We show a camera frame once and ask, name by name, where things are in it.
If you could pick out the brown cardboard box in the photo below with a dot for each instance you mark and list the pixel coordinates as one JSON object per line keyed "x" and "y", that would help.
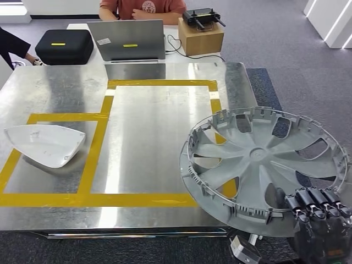
{"x": 200, "y": 42}

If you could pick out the person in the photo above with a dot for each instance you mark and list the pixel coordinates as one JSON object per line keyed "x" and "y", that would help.
{"x": 143, "y": 9}
{"x": 13, "y": 45}

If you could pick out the black zip carry case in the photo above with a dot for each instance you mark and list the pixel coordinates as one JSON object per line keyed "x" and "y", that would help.
{"x": 64, "y": 51}

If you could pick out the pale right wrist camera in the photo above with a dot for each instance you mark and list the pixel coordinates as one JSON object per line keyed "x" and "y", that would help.
{"x": 243, "y": 251}

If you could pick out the white plastic mirror housing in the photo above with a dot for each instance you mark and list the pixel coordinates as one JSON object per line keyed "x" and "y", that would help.
{"x": 47, "y": 145}

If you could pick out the steel workbench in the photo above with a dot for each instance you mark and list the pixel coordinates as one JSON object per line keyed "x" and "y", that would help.
{"x": 154, "y": 145}

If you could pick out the black remote controller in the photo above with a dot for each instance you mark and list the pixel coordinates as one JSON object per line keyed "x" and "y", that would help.
{"x": 200, "y": 16}

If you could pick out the grey plastic wheel cover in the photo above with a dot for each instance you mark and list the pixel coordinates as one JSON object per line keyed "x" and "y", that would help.
{"x": 255, "y": 156}

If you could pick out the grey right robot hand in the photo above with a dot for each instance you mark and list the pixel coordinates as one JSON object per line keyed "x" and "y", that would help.
{"x": 324, "y": 233}

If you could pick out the grey laptop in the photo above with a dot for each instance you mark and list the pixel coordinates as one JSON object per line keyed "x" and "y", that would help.
{"x": 126, "y": 38}

